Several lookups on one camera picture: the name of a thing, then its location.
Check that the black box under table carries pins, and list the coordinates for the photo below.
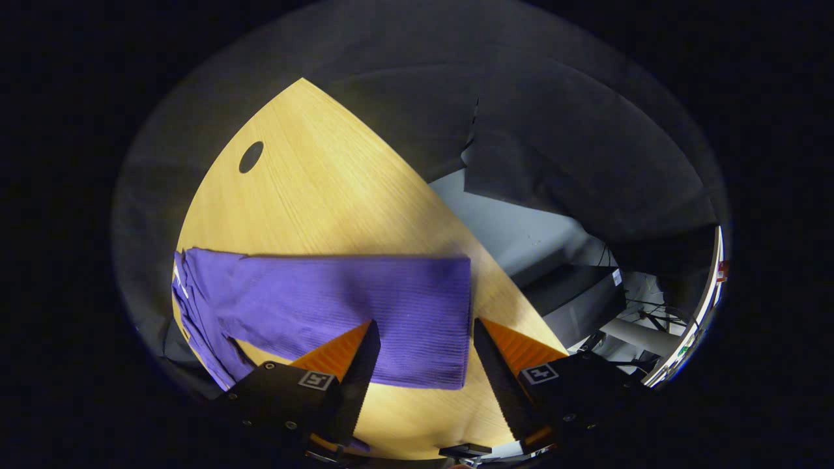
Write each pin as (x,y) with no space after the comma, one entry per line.
(573,299)

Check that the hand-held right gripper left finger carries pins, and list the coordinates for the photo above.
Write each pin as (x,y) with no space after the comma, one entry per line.
(358,384)

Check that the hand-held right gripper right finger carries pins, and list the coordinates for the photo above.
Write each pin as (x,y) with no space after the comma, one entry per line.
(502,384)

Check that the purple shirt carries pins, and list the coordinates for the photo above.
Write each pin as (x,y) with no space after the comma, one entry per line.
(326,306)

